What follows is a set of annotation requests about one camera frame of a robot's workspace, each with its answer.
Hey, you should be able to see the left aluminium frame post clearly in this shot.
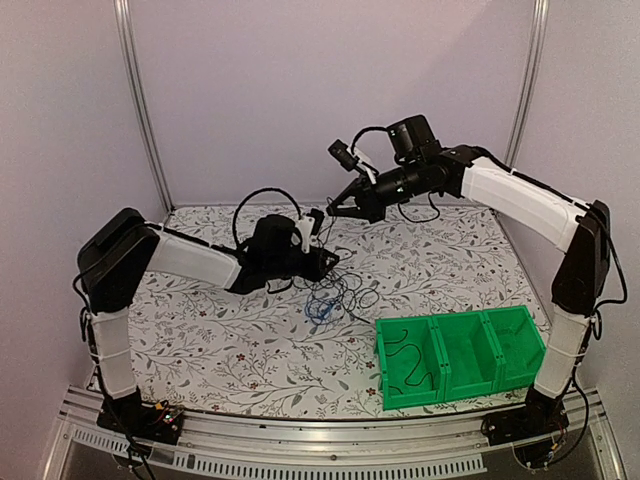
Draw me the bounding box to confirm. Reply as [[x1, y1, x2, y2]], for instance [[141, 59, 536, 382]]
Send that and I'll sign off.
[[113, 0, 175, 215]]

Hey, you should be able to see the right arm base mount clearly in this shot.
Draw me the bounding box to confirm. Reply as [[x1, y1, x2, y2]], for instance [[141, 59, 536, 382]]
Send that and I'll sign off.
[[480, 390, 590, 472]]

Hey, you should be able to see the black cable tangle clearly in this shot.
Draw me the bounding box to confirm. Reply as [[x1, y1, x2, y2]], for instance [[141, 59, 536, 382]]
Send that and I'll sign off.
[[294, 212, 384, 324]]

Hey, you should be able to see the front aluminium rail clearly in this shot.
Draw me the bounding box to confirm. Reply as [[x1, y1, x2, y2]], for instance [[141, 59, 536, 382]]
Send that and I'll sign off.
[[43, 387, 627, 479]]

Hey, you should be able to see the green bin middle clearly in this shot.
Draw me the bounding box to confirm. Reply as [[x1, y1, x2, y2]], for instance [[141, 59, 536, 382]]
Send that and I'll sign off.
[[432, 311, 501, 402]]

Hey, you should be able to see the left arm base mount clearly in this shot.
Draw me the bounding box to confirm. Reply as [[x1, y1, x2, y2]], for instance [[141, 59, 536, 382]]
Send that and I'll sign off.
[[97, 398, 185, 445]]

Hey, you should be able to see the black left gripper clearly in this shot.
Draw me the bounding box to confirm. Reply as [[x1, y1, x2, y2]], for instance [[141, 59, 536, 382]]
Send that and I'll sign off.
[[267, 247, 340, 283]]

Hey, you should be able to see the green bin right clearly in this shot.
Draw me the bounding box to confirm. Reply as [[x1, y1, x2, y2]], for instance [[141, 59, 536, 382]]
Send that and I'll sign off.
[[484, 306, 546, 391]]

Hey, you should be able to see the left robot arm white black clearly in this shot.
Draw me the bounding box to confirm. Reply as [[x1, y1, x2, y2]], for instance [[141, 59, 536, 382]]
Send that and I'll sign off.
[[72, 208, 339, 434]]

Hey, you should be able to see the floral patterned table mat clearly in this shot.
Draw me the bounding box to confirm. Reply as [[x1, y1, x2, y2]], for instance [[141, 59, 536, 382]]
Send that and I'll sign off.
[[129, 205, 549, 419]]

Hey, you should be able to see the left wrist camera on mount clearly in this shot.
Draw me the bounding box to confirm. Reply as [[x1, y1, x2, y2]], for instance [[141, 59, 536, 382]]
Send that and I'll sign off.
[[297, 208, 325, 254]]

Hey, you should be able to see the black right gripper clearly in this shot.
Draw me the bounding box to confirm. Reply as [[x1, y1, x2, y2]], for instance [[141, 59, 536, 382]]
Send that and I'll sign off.
[[328, 159, 427, 222]]

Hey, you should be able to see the blue cable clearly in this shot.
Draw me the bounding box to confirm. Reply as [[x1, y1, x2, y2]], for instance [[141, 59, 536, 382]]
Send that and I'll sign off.
[[303, 292, 346, 326]]

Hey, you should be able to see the green bin left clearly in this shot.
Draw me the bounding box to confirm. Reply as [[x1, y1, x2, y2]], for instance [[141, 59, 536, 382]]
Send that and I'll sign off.
[[375, 316, 446, 411]]

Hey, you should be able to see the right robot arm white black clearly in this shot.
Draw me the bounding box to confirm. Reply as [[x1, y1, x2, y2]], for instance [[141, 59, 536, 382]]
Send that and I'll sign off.
[[327, 115, 621, 436]]

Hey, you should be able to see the aluminium frame post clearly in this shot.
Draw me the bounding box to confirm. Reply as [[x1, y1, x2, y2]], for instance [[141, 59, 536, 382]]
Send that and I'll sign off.
[[504, 0, 551, 167], [113, 0, 175, 215]]

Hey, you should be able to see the green bin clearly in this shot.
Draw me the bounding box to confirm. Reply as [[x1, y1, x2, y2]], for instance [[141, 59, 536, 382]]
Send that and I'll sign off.
[[484, 306, 546, 391], [432, 311, 501, 402], [375, 316, 446, 411]]

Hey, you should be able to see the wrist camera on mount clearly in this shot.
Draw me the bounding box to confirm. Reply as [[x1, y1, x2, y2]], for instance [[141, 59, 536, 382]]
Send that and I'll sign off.
[[328, 140, 379, 184], [297, 208, 325, 254]]

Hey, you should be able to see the right aluminium frame post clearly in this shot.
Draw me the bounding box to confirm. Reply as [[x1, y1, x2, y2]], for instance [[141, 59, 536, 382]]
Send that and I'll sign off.
[[504, 0, 551, 167]]

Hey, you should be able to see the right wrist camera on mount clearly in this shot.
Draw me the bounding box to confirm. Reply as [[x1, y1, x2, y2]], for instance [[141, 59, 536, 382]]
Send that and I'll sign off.
[[328, 140, 379, 184]]

